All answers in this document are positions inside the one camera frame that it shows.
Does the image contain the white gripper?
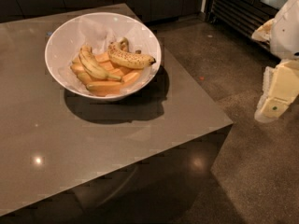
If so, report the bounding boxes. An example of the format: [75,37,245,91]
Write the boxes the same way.
[251,19,299,123]

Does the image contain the orange melon slices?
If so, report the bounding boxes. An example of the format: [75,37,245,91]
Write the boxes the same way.
[70,52,142,97]

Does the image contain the yellow banana left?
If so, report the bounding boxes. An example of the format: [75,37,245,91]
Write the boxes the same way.
[78,45,121,81]

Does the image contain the dark vent grille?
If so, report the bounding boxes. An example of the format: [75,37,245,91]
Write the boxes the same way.
[204,0,299,52]

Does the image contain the white bowl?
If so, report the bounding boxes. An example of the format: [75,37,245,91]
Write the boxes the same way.
[45,12,162,101]

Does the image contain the small banana behind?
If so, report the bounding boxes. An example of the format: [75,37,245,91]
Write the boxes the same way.
[120,37,129,52]

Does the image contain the spotted yellow banana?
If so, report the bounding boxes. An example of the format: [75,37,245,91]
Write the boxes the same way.
[107,42,156,69]

